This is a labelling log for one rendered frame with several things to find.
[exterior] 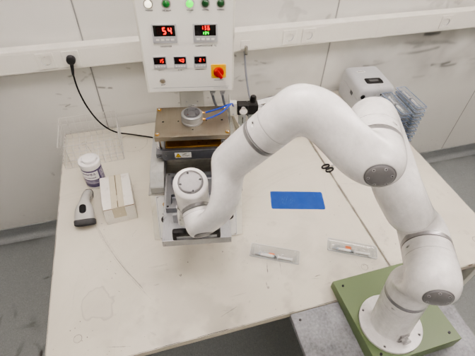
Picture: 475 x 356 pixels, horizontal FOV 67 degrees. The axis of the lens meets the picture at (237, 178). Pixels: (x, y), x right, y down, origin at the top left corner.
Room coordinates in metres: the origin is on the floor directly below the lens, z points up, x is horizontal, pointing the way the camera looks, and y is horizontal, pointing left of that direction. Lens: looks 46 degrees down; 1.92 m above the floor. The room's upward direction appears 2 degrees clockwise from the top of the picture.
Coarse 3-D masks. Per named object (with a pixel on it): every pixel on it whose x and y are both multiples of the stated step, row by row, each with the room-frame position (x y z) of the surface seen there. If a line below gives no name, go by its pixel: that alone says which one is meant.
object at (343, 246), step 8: (328, 240) 0.80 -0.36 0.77; (336, 240) 0.80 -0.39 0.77; (344, 240) 0.80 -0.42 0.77; (328, 248) 0.76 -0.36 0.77; (336, 248) 0.76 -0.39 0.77; (344, 248) 0.77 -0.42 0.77; (352, 248) 0.77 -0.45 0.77; (360, 248) 0.77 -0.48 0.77; (368, 248) 0.77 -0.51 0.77; (376, 248) 0.77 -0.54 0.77; (376, 256) 0.73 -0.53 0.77
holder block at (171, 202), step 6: (168, 174) 0.90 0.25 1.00; (174, 174) 0.90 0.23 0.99; (210, 174) 0.91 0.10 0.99; (168, 180) 0.87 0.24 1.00; (210, 180) 0.89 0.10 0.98; (168, 186) 0.84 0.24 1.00; (210, 186) 0.85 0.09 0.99; (168, 192) 0.81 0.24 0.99; (174, 192) 0.82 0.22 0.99; (210, 192) 0.82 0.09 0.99; (168, 198) 0.79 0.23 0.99; (174, 198) 0.80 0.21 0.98; (168, 204) 0.76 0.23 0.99; (174, 204) 0.76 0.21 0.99; (168, 210) 0.74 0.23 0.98; (174, 210) 0.75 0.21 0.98
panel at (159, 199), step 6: (156, 198) 0.85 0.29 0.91; (162, 198) 0.85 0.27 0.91; (156, 204) 0.84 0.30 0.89; (162, 204) 0.84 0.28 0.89; (162, 210) 0.83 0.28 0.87; (162, 216) 0.82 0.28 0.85; (234, 216) 0.85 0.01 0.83; (162, 222) 0.81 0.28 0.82; (234, 222) 0.84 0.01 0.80; (162, 228) 0.80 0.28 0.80; (234, 228) 0.83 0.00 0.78; (162, 234) 0.79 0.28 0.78; (234, 234) 0.82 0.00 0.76
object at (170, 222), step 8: (168, 216) 0.73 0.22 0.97; (176, 216) 0.71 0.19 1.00; (168, 224) 0.70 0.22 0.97; (176, 224) 0.70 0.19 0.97; (224, 224) 0.71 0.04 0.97; (168, 232) 0.66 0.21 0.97; (224, 232) 0.67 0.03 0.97; (168, 240) 0.64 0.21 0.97; (176, 240) 0.64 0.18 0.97; (184, 240) 0.64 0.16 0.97; (192, 240) 0.64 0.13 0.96; (200, 240) 0.65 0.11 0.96; (208, 240) 0.65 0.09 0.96; (216, 240) 0.65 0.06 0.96; (224, 240) 0.66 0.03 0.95
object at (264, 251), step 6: (252, 246) 0.76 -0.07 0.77; (258, 246) 0.76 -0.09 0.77; (264, 246) 0.76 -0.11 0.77; (270, 246) 0.76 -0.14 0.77; (252, 252) 0.73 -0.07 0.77; (258, 252) 0.73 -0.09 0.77; (264, 252) 0.73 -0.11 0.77; (270, 252) 0.73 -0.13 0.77; (276, 252) 0.73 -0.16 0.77; (282, 252) 0.74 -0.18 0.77; (288, 252) 0.74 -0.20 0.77; (294, 252) 0.74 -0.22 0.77; (270, 258) 0.71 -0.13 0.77; (276, 258) 0.71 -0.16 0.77; (282, 258) 0.71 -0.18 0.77; (288, 258) 0.71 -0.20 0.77; (294, 258) 0.71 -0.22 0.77
